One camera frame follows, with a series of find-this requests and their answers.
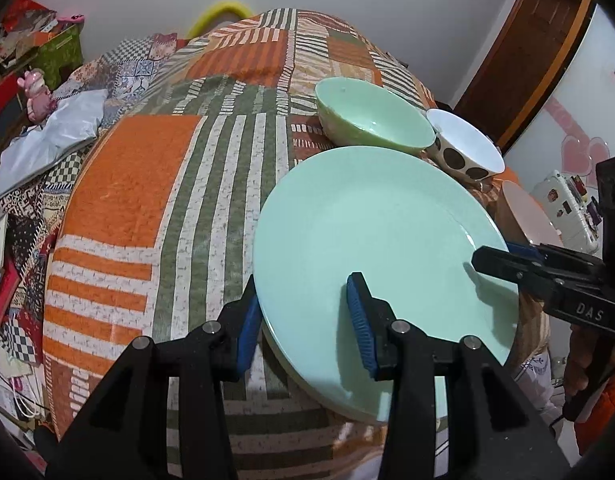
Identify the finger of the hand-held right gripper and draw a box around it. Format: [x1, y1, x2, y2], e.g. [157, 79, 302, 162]
[505, 241, 603, 273]
[471, 245, 608, 306]

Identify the white cabinet with stickers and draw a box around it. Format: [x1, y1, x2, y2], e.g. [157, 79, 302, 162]
[502, 2, 615, 261]

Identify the striped patchwork blanket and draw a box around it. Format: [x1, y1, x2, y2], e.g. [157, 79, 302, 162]
[42, 7, 553, 480]

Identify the person's right hand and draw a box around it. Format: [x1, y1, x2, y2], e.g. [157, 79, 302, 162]
[562, 327, 595, 396]

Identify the person's orange clothing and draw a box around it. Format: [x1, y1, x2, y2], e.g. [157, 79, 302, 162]
[572, 372, 615, 456]

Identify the red box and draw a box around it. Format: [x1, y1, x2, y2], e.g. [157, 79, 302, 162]
[0, 72, 23, 126]

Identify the yellow foam tube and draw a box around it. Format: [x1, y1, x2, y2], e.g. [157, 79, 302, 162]
[187, 1, 253, 36]

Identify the white cable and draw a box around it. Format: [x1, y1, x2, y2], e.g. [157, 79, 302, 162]
[7, 385, 43, 421]

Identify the checkered patchwork quilt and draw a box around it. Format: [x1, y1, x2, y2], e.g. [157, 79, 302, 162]
[0, 32, 188, 376]

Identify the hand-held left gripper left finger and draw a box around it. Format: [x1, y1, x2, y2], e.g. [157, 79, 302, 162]
[34, 275, 263, 480]

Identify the wooden door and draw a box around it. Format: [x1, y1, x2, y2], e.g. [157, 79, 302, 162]
[452, 0, 595, 151]

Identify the white bowl with brown dots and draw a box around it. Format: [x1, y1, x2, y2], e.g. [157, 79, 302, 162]
[426, 108, 505, 186]

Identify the green plate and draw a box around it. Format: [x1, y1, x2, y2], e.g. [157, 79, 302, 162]
[252, 145, 521, 426]

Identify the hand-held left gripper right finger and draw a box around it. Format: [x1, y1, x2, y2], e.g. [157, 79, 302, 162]
[346, 271, 573, 480]

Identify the pale grey plastic bag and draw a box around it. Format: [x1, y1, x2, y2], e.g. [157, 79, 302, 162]
[0, 89, 110, 201]

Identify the pink rabbit toy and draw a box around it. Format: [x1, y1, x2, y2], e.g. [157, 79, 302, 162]
[17, 70, 55, 122]

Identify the green storage box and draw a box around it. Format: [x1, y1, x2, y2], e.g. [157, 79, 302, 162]
[0, 0, 85, 68]

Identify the green bowl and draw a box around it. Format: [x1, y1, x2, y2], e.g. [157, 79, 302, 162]
[315, 76, 437, 155]

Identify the pink plate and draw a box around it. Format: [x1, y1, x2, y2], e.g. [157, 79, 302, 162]
[500, 180, 564, 251]

